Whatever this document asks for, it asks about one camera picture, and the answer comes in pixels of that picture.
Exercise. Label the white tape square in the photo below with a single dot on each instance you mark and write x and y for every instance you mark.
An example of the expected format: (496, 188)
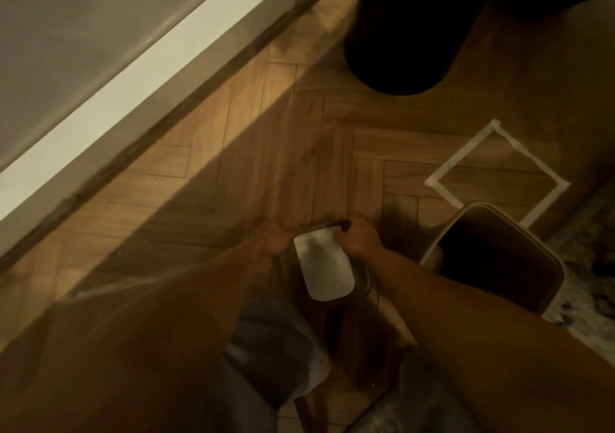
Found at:
(499, 171)

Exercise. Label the person's left fingers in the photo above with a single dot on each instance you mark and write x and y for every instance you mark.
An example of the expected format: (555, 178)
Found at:
(287, 234)

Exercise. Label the gray shorts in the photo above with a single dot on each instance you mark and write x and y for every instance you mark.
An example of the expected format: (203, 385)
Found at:
(276, 346)

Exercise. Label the patterned rug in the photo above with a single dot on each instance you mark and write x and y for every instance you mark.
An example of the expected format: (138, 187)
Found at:
(587, 283)

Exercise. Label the person's left forearm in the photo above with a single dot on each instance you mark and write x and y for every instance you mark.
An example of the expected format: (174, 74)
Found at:
(158, 332)

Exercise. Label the person's left hand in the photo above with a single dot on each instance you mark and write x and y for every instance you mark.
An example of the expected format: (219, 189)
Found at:
(273, 239)

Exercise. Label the white pouch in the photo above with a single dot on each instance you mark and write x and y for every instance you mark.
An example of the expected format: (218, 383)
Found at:
(324, 267)

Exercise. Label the person's right fingers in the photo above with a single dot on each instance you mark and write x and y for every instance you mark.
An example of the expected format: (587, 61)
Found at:
(348, 236)

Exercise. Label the person's right hand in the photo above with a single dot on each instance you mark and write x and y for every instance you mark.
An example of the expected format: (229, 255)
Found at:
(361, 240)

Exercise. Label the person's right forearm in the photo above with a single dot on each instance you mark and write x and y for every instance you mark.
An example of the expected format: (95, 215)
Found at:
(485, 346)

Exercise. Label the white cabinet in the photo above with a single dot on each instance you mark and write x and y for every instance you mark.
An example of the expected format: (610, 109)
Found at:
(96, 62)

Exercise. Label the beige waste bin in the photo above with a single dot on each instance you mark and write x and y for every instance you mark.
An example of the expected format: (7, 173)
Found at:
(499, 259)

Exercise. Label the black cylindrical container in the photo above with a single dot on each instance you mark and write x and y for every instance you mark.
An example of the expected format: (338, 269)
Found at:
(413, 29)

